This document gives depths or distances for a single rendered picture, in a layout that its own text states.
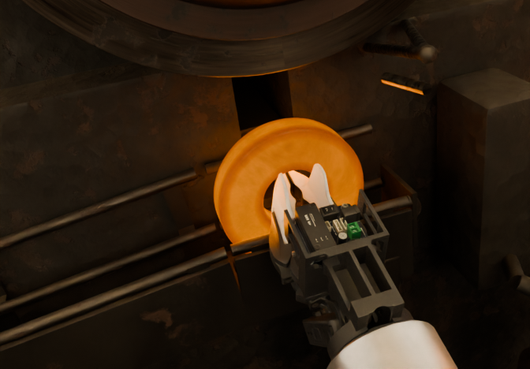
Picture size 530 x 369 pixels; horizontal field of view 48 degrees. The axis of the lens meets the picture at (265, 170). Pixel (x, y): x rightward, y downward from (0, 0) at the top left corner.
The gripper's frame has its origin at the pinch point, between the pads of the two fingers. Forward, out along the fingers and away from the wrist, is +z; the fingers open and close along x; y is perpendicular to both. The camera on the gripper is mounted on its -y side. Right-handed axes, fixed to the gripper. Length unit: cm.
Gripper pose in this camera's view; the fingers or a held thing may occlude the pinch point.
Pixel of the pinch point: (289, 184)
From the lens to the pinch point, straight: 60.0
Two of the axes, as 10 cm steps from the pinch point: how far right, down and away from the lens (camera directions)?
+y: -0.4, -6.9, -7.2
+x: -9.5, 2.5, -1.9
